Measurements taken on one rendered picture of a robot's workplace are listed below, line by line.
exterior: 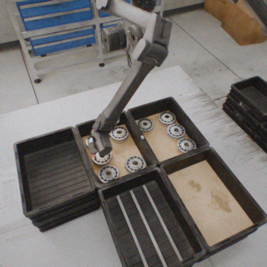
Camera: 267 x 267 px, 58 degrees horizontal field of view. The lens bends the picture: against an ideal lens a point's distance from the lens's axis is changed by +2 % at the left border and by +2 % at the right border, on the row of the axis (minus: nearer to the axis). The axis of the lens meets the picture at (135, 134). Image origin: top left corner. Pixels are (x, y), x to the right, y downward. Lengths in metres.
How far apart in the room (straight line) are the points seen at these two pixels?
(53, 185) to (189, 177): 0.67
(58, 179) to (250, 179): 1.03
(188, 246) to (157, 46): 0.79
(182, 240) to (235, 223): 0.25
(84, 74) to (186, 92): 1.67
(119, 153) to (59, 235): 0.49
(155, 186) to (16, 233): 0.69
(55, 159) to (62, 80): 1.93
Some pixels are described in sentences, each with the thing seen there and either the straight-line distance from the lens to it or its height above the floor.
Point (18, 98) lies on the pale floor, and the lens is 3.05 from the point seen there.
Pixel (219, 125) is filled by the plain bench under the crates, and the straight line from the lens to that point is 1.67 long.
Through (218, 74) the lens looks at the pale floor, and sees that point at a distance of 3.33.
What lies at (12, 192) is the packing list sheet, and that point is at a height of 0.70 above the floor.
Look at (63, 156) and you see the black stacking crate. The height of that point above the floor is 0.83.
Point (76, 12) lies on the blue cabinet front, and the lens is 2.90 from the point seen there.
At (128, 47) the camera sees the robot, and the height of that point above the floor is 0.84.
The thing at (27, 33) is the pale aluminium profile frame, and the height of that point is 0.60.
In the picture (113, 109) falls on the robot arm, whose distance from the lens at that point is 0.94.
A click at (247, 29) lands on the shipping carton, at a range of 3.93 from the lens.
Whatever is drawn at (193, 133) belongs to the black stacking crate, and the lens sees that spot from 1.33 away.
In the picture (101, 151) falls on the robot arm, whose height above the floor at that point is 1.05.
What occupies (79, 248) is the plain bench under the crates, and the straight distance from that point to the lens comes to 1.23.
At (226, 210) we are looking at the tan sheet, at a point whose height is 0.83.
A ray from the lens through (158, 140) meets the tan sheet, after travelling 1.33.
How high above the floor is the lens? 1.88
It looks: 51 degrees down
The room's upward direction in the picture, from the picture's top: 2 degrees clockwise
